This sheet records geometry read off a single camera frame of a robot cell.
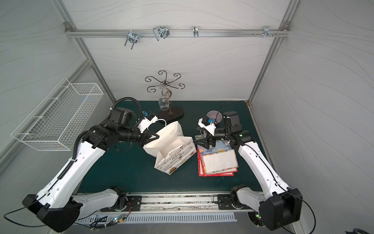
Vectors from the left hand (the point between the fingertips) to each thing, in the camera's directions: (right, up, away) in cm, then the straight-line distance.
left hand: (157, 136), depth 66 cm
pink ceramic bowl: (+34, +9, +41) cm, 55 cm away
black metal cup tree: (0, +11, +45) cm, 46 cm away
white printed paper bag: (+3, -10, +20) cm, 22 cm away
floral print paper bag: (+34, -16, +20) cm, 42 cm away
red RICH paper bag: (+24, -24, +16) cm, 37 cm away
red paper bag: (+21, -24, +17) cm, 36 cm away
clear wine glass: (-2, +18, +27) cm, 33 cm away
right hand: (+19, +1, +6) cm, 20 cm away
